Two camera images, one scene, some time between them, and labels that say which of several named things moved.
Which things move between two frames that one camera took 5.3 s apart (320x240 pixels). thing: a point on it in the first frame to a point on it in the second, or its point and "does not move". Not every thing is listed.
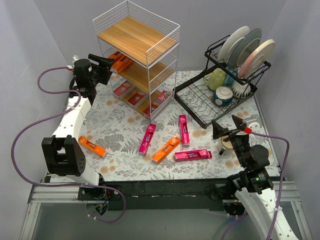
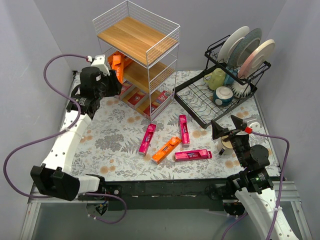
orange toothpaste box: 91,146 to 116,62
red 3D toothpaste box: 163,99 does not move
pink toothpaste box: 184,130 does not move
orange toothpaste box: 160,155 does not move
